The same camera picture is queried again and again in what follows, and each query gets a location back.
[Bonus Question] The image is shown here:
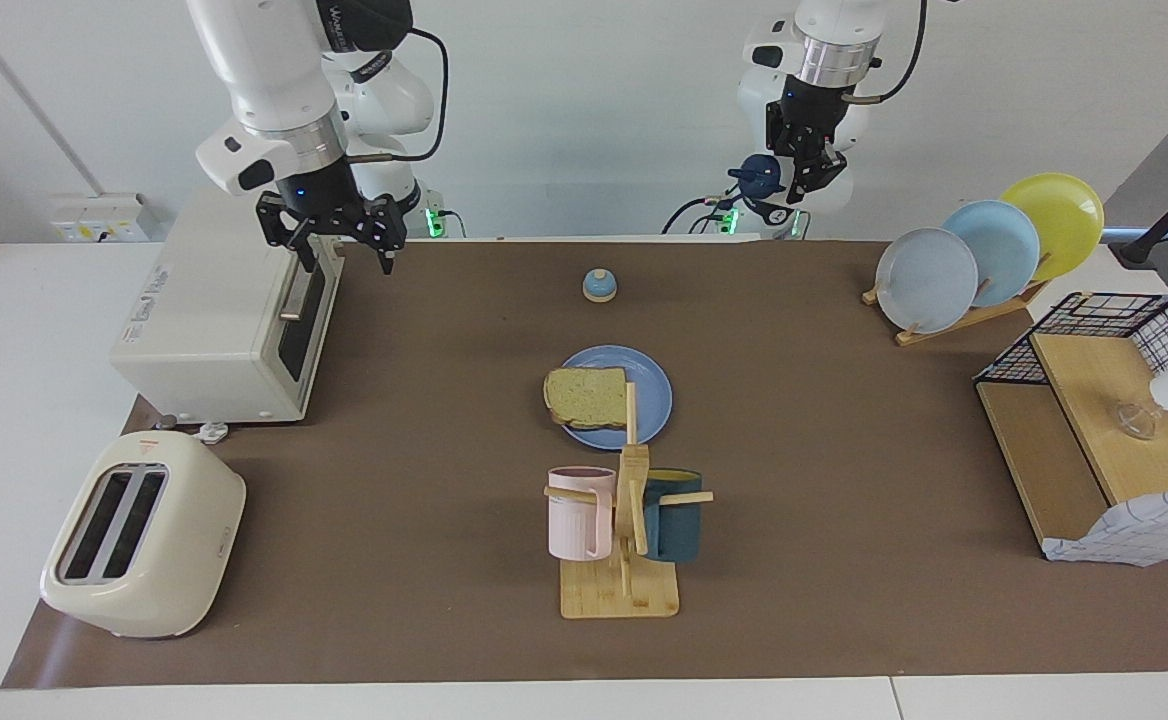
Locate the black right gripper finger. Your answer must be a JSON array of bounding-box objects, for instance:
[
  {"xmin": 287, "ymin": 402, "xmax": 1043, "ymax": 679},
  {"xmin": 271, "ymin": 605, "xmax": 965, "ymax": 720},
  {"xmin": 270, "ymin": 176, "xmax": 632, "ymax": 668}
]
[
  {"xmin": 256, "ymin": 192, "xmax": 317, "ymax": 273},
  {"xmin": 349, "ymin": 195, "xmax": 408, "ymax": 276}
]

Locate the squeeze bottle with navy cap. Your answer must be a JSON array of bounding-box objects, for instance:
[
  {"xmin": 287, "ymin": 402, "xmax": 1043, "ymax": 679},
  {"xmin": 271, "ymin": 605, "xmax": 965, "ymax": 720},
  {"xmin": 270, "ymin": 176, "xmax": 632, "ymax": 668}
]
[{"xmin": 728, "ymin": 152, "xmax": 853, "ymax": 219}]

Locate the toasted bread slice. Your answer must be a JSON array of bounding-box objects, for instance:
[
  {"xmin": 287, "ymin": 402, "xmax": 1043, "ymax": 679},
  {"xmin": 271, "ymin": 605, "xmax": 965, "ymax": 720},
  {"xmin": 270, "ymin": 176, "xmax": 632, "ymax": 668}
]
[{"xmin": 543, "ymin": 366, "xmax": 630, "ymax": 430}]

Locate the pale grey plate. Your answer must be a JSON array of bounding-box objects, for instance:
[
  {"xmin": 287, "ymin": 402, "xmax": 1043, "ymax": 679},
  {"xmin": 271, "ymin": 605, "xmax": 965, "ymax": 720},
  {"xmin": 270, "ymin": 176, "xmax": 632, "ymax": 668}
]
[{"xmin": 875, "ymin": 228, "xmax": 980, "ymax": 335}]

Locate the light blue plate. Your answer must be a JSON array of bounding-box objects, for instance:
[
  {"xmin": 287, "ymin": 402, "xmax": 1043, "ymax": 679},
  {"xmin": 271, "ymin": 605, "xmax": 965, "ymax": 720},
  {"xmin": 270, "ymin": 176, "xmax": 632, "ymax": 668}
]
[{"xmin": 942, "ymin": 200, "xmax": 1042, "ymax": 309}]

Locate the wooden plate rack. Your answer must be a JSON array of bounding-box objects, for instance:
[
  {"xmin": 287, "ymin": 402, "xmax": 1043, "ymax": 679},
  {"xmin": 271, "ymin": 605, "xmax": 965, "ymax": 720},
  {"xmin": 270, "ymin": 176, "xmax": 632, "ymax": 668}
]
[{"xmin": 862, "ymin": 255, "xmax": 1050, "ymax": 347}]

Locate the yellow plate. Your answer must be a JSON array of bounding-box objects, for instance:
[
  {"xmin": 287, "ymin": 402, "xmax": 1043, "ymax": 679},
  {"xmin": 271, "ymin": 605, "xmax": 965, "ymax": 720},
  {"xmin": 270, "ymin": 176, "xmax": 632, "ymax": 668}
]
[{"xmin": 999, "ymin": 172, "xmax": 1106, "ymax": 284}]

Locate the periwinkle blue plate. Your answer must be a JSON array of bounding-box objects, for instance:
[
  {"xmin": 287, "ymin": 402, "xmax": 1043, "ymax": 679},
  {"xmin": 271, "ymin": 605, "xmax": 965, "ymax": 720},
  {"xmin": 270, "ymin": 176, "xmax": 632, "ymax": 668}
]
[{"xmin": 557, "ymin": 345, "xmax": 674, "ymax": 451}]

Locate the white toaster oven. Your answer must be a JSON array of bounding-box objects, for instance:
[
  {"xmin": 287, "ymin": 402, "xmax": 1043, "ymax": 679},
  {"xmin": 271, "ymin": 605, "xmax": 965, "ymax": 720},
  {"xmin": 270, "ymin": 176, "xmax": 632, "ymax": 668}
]
[{"xmin": 109, "ymin": 185, "xmax": 347, "ymax": 425}]

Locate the brown table mat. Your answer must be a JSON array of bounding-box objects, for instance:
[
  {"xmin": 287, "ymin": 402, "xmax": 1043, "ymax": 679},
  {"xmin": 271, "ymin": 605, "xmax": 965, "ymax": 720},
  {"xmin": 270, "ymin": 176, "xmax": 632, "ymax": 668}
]
[{"xmin": 1, "ymin": 238, "xmax": 1168, "ymax": 691}]

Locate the cream toaster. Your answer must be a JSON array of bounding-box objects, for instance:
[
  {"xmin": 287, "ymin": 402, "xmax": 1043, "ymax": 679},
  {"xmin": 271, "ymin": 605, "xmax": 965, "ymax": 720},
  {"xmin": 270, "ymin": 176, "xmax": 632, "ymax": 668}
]
[{"xmin": 40, "ymin": 430, "xmax": 247, "ymax": 640}]

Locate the pink mug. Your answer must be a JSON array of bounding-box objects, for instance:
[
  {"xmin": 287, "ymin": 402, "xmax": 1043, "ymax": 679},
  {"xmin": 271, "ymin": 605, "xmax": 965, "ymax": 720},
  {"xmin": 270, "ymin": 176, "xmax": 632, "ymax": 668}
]
[{"xmin": 547, "ymin": 466, "xmax": 617, "ymax": 562}]

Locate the dark teal mug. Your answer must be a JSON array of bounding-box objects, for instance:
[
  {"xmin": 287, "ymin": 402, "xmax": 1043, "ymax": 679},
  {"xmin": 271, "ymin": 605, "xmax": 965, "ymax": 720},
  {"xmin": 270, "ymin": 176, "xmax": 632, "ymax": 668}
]
[{"xmin": 641, "ymin": 468, "xmax": 705, "ymax": 562}]

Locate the clear glass cup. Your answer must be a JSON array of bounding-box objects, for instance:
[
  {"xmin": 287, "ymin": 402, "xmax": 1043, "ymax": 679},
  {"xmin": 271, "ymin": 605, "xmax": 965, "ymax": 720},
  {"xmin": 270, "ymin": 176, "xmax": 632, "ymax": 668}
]
[{"xmin": 1114, "ymin": 402, "xmax": 1160, "ymax": 441}]

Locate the wooden mug tree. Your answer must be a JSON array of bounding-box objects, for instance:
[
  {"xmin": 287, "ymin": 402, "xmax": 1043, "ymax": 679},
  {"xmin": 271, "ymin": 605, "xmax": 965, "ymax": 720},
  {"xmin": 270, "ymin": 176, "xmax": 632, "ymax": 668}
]
[{"xmin": 544, "ymin": 381, "xmax": 715, "ymax": 620}]

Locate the white checkered cloth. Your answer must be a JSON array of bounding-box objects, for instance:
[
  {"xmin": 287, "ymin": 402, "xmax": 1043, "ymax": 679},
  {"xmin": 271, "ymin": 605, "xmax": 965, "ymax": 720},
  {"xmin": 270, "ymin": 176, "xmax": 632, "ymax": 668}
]
[{"xmin": 1041, "ymin": 488, "xmax": 1168, "ymax": 568}]

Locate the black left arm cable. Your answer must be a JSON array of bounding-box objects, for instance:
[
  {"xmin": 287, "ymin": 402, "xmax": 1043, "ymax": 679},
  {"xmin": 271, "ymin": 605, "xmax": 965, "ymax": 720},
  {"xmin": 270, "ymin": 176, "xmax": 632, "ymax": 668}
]
[{"xmin": 839, "ymin": 0, "xmax": 930, "ymax": 106}]

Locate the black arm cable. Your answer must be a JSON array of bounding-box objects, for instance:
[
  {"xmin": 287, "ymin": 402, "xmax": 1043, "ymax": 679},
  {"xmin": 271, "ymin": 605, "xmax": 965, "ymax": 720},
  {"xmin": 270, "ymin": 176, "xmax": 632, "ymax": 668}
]
[
  {"xmin": 344, "ymin": 25, "xmax": 450, "ymax": 166},
  {"xmin": 839, "ymin": 0, "xmax": 930, "ymax": 106}
]

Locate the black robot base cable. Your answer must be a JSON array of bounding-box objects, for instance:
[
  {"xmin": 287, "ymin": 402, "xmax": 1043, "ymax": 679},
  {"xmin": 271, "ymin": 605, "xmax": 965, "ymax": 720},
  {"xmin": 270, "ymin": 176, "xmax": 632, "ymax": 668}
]
[{"xmin": 662, "ymin": 193, "xmax": 745, "ymax": 236}]

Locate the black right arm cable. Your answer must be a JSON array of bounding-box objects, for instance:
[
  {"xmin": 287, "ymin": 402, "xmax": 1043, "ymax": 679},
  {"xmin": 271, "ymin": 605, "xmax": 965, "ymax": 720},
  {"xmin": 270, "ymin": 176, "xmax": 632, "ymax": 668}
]
[{"xmin": 344, "ymin": 25, "xmax": 450, "ymax": 166}]

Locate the white wall power outlet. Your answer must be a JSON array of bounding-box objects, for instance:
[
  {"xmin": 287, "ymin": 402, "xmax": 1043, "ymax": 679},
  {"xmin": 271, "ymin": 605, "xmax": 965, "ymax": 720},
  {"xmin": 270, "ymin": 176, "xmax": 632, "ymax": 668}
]
[{"xmin": 49, "ymin": 193, "xmax": 155, "ymax": 244}]

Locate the wooden shelf with wire basket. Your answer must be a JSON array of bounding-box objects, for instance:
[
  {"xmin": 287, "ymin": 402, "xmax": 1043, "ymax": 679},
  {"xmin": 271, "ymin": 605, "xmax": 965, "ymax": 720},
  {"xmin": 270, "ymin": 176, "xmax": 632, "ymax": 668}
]
[{"xmin": 974, "ymin": 292, "xmax": 1168, "ymax": 561}]

